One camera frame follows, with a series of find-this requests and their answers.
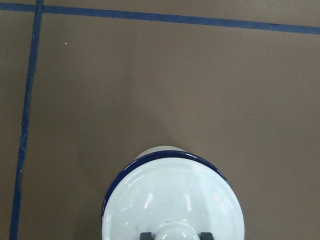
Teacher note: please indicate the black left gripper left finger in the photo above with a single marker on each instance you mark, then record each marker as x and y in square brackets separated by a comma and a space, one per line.
[146, 236]

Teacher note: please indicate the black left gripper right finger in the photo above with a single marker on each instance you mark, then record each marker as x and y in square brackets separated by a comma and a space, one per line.
[206, 236]

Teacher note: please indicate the white ceramic lid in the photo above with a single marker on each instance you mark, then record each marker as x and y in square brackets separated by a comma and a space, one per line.
[175, 195]

